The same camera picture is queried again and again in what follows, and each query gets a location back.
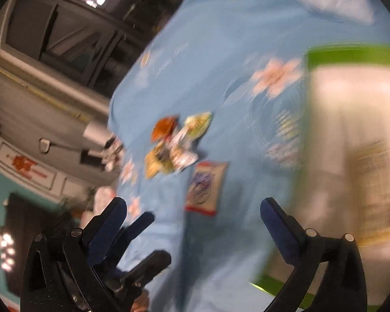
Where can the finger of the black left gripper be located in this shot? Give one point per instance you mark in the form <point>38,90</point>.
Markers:
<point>145,271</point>
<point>128,234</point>

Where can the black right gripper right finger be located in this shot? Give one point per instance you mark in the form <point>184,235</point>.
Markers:
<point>343,287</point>

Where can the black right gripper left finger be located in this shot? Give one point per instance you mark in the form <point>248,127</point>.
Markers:
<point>44,287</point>

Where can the yellow brown snack packet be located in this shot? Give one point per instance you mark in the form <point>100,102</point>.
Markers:
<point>158,161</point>

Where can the red white blue snack packet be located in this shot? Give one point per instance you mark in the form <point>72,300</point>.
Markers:
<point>205,187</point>

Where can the orange snack packet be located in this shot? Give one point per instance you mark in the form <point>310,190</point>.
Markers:
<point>164,128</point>

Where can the green yellow snack packet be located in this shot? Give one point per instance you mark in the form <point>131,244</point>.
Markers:
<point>196,125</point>

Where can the green rimmed cardboard box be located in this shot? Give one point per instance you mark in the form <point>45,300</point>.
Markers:
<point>345,185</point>

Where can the light blue floral tablecloth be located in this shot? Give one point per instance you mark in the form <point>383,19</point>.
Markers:
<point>242,61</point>

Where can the white wall device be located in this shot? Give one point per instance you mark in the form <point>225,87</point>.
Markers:
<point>44,145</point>

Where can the dark window frame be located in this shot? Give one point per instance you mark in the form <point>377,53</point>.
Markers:
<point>74,40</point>

